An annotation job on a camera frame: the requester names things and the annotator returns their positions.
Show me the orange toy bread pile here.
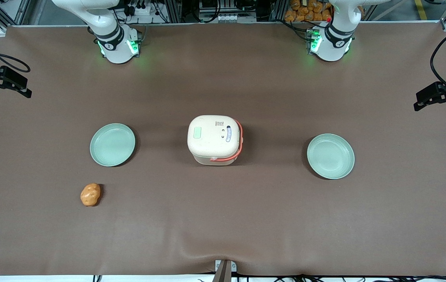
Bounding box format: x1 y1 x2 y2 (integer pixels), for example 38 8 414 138
284 0 333 23

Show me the orange toy potato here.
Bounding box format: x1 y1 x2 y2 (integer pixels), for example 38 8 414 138
80 183 101 207

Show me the brown table mat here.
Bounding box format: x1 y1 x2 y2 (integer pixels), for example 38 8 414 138
0 22 446 277

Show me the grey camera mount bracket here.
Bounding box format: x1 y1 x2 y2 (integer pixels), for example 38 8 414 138
214 259 237 282

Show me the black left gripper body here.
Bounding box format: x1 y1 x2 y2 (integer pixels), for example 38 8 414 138
416 66 446 105

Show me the cream rice cooker orange handle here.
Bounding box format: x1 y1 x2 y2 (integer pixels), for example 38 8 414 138
187 115 244 166

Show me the white power strip with plugs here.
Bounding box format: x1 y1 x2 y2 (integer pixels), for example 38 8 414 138
127 0 157 17

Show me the pale green plate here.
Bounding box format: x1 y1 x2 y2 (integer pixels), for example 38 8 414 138
307 134 355 180
90 123 136 167

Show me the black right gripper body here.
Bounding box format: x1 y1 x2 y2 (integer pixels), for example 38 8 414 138
0 57 28 91

